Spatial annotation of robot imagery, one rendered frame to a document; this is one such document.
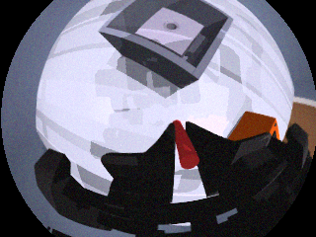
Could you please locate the red peg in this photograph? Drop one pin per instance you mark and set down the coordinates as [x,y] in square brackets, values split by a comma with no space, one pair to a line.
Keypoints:
[186,153]

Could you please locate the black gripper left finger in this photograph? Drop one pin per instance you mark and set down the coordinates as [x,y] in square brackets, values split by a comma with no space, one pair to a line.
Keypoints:
[157,162]

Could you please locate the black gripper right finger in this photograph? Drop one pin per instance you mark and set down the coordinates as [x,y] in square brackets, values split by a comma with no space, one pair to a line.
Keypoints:
[218,155]

